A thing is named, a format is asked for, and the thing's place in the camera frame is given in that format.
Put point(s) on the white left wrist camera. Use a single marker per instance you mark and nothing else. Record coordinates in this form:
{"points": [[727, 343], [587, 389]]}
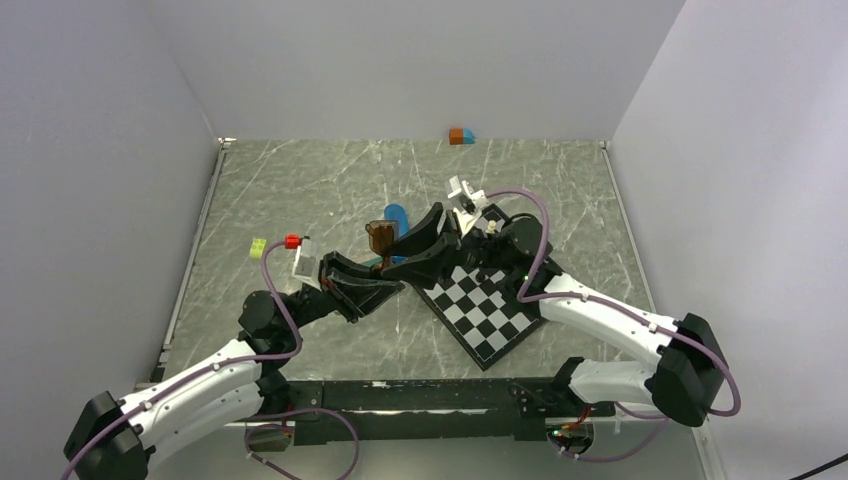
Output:
{"points": [[306, 264]]}

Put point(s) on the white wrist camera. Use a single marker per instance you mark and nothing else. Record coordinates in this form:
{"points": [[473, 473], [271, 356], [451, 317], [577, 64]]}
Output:
{"points": [[306, 264], [467, 203]]}

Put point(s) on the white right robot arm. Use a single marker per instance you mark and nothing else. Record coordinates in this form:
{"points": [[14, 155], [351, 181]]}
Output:
{"points": [[673, 365]]}

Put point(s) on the orange block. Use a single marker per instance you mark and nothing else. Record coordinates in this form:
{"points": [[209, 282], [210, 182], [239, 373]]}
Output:
{"points": [[456, 136]]}

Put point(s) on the black white chessboard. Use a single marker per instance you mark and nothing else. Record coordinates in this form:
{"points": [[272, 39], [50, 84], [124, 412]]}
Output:
{"points": [[474, 311]]}

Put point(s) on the brown sunglasses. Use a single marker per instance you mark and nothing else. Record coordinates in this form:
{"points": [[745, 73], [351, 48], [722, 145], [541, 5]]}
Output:
{"points": [[381, 243]]}

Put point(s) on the black base frame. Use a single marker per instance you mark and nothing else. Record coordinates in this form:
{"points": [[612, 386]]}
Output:
{"points": [[524, 409]]}

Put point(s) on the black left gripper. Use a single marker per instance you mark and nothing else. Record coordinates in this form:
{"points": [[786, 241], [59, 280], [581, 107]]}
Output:
{"points": [[350, 297]]}

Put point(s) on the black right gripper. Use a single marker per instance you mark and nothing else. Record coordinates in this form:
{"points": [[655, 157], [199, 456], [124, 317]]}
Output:
{"points": [[430, 267]]}

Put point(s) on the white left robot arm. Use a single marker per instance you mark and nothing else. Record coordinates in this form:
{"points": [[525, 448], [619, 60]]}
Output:
{"points": [[122, 438]]}

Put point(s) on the lime green toy brick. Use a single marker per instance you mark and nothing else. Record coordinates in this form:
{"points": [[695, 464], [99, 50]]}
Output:
{"points": [[257, 248]]}

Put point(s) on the blue glasses case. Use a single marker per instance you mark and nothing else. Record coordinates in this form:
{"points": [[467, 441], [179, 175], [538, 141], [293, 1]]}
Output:
{"points": [[396, 215]]}

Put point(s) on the blue block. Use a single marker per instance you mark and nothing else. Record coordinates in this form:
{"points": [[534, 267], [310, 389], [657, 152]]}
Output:
{"points": [[468, 137]]}

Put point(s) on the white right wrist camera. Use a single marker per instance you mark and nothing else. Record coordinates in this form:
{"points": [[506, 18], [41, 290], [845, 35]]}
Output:
{"points": [[467, 203]]}

